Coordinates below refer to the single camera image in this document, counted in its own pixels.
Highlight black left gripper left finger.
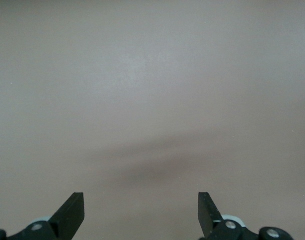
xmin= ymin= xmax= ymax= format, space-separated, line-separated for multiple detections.
xmin=0 ymin=191 xmax=85 ymax=240

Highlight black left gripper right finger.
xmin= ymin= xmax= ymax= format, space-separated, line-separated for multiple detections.
xmin=197 ymin=191 xmax=295 ymax=240

